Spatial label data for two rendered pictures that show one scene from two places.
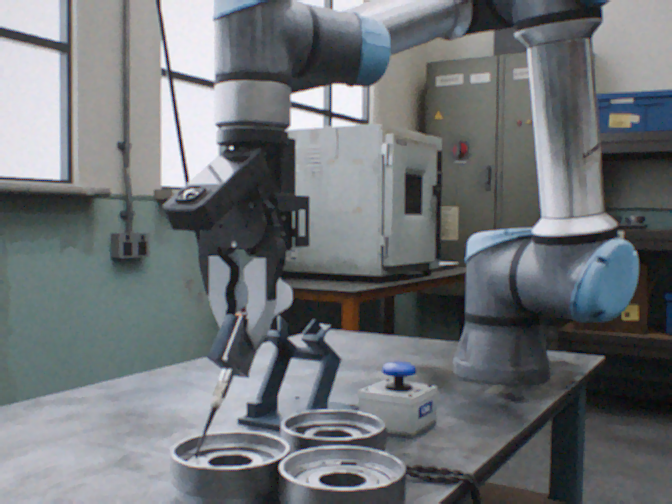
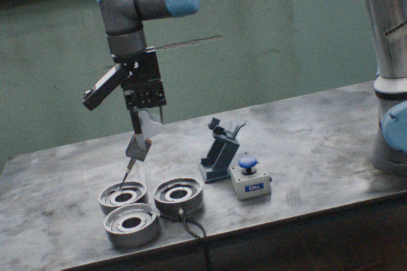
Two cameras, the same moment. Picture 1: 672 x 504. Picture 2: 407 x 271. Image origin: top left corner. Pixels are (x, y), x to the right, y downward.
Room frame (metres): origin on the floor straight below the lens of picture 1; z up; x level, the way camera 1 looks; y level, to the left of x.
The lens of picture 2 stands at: (0.20, -0.84, 1.39)
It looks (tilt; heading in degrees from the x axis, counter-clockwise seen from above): 24 degrees down; 54
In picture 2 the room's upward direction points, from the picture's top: 10 degrees counter-clockwise
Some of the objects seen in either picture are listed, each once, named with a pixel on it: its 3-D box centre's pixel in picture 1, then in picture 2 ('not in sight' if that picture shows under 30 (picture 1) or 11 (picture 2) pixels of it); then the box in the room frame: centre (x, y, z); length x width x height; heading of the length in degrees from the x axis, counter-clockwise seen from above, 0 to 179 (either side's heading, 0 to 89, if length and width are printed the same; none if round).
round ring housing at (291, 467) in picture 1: (342, 489); (132, 226); (0.59, -0.01, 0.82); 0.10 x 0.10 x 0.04
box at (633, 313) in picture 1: (615, 294); not in sight; (3.97, -1.56, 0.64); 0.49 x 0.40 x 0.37; 65
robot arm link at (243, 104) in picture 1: (250, 111); (127, 42); (0.72, 0.08, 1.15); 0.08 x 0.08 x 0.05
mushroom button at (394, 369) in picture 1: (398, 384); (248, 169); (0.85, -0.08, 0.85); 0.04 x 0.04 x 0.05
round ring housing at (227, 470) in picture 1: (230, 470); (124, 201); (0.63, 0.09, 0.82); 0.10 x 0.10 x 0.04
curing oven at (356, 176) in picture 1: (365, 205); not in sight; (3.30, -0.14, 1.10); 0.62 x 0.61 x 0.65; 150
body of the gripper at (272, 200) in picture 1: (257, 193); (139, 79); (0.73, 0.08, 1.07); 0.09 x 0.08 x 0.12; 150
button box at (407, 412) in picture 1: (400, 404); (252, 179); (0.85, -0.08, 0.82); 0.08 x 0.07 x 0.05; 150
